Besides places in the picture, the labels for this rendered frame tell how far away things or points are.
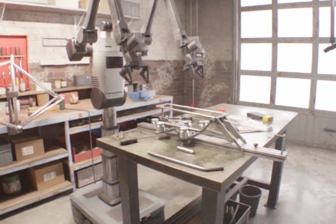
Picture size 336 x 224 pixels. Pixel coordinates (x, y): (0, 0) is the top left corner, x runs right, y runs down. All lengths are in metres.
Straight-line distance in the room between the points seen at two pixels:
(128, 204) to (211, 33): 3.67
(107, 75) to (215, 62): 3.16
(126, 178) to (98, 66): 0.72
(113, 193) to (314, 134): 3.27
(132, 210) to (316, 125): 3.30
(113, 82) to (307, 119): 3.27
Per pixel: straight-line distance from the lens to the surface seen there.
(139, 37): 1.11
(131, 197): 1.52
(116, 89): 1.66
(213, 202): 1.10
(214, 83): 4.56
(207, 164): 1.05
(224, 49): 4.46
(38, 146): 2.38
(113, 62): 1.64
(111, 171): 1.82
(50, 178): 2.55
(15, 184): 2.52
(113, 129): 1.74
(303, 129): 4.24
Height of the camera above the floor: 1.31
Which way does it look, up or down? 9 degrees down
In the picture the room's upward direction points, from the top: straight up
